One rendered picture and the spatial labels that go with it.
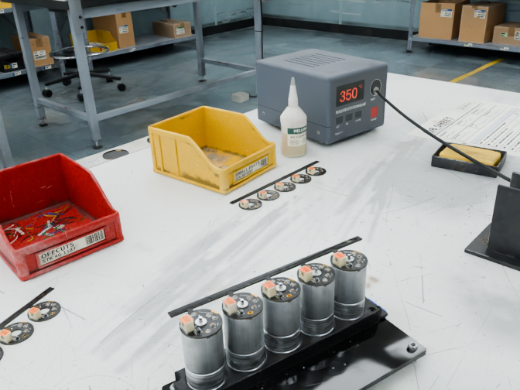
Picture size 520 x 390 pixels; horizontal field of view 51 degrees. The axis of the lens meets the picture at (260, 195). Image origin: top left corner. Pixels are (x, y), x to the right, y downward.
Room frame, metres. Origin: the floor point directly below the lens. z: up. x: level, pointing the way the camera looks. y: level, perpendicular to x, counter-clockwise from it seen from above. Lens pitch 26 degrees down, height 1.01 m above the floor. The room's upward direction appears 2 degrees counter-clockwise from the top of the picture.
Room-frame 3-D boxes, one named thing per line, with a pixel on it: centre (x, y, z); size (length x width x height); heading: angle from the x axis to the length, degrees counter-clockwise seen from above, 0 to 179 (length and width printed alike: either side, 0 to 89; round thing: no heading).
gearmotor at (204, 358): (0.25, 0.04, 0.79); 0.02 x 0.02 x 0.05
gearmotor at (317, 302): (0.29, -0.03, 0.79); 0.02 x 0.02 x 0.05
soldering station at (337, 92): (0.76, -0.09, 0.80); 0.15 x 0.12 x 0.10; 37
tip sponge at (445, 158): (0.60, -0.25, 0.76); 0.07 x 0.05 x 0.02; 57
